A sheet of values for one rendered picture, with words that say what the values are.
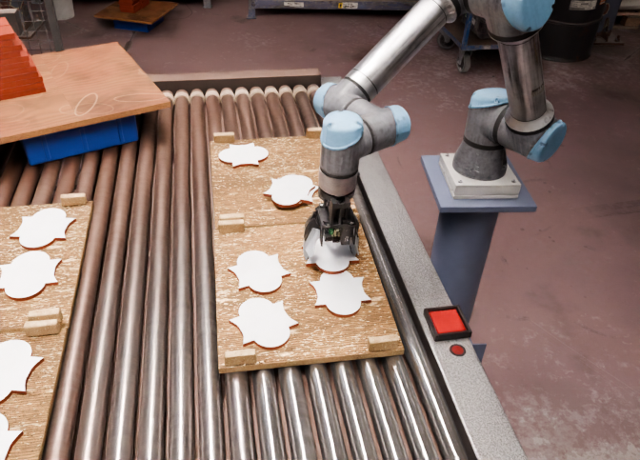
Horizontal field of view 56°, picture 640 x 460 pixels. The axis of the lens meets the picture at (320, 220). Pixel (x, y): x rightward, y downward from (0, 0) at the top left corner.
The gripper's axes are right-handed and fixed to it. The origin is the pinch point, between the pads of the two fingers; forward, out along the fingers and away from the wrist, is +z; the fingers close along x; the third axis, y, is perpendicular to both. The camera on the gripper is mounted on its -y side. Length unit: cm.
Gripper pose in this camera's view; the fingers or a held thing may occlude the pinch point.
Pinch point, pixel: (330, 252)
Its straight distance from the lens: 134.8
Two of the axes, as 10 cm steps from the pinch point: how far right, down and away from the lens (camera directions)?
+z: -0.5, 7.7, 6.4
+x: 9.9, -0.6, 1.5
